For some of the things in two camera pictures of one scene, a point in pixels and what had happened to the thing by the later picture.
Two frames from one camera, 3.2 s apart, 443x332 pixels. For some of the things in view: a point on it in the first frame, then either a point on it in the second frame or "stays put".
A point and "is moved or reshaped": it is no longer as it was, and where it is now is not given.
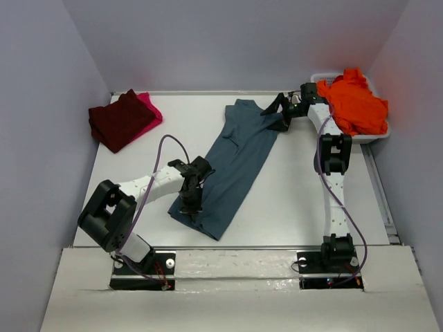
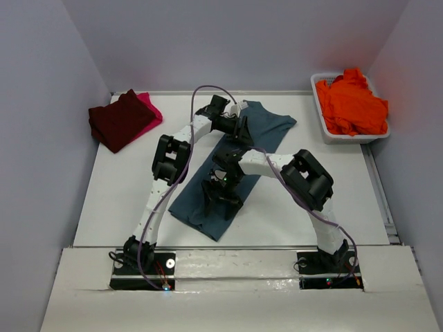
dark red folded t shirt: (117, 123) stays put
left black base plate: (156, 272) stays put
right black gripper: (283, 124) to (234, 203)
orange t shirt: (355, 108) stays put
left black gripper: (192, 210) to (241, 135)
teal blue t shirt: (237, 160) is moved or reshaped
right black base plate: (313, 274) stays put
